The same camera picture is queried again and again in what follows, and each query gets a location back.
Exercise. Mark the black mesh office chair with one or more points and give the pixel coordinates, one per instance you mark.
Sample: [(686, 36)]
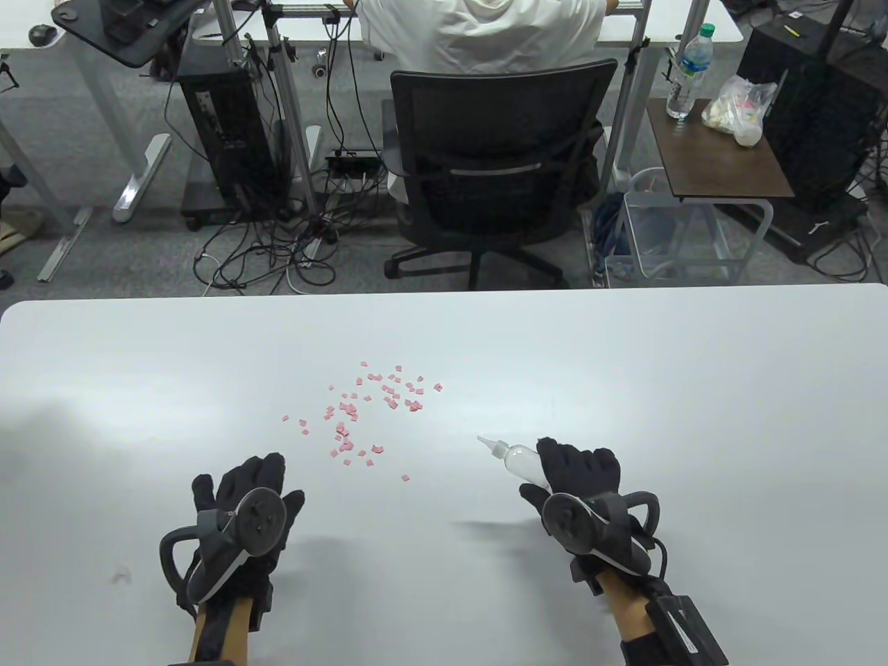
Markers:
[(499, 173)]

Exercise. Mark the clear conical bottle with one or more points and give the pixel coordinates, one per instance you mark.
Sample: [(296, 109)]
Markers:
[(524, 461)]

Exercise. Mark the grey black hand controller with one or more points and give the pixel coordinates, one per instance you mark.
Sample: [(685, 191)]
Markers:
[(569, 520), (260, 520)]

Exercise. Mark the white plastic bag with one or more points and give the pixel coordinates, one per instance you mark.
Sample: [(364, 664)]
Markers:
[(735, 111)]

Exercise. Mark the aluminium frame post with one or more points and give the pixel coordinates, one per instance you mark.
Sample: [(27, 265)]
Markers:
[(289, 104), (628, 97)]

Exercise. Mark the tan slipper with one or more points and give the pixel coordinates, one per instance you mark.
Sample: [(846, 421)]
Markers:
[(21, 232)]

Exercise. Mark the brown side table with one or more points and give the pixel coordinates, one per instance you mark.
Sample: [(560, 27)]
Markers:
[(721, 166)]

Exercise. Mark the person's left hand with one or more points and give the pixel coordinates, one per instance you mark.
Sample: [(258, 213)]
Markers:
[(243, 479)]

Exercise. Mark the black power strip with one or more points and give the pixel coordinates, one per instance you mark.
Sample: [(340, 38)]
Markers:
[(354, 166)]

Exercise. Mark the clear water bottle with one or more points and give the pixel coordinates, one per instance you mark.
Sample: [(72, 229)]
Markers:
[(683, 90)]

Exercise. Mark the black perforated computer tower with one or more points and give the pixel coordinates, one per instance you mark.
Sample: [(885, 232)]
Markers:
[(818, 104)]

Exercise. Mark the person's right hand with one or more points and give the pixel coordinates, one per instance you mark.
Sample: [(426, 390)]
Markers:
[(576, 465)]

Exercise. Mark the person's left forearm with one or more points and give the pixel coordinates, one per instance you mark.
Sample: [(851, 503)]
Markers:
[(239, 628)]

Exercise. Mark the clear plastic bin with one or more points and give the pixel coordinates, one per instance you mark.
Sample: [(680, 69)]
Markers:
[(652, 236)]

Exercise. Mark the pile of pink paper scraps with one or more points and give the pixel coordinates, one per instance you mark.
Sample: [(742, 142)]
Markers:
[(343, 409)]

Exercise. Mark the black computer mouse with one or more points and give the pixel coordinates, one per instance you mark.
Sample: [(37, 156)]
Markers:
[(43, 35)]

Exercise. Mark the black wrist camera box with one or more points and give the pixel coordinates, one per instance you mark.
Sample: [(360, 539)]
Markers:
[(687, 631)]

